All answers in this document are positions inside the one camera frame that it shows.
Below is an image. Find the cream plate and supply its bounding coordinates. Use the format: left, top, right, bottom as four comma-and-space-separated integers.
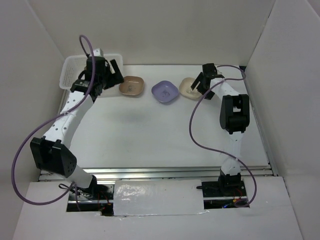
178, 77, 202, 100

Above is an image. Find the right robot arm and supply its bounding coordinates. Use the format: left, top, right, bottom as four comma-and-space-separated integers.
191, 63, 250, 196

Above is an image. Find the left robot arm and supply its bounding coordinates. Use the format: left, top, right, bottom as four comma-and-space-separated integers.
30, 48, 124, 200

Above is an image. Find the brown plate near bin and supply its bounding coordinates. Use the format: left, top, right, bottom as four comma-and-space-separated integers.
118, 76, 145, 97

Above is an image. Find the white plastic bin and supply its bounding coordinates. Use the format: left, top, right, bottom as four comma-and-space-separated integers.
59, 53, 123, 90

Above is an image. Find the purple plate upper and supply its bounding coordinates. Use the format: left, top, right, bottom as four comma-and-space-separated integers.
151, 80, 180, 104

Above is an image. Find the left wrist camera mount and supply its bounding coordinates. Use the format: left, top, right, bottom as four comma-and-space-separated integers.
93, 48, 104, 57

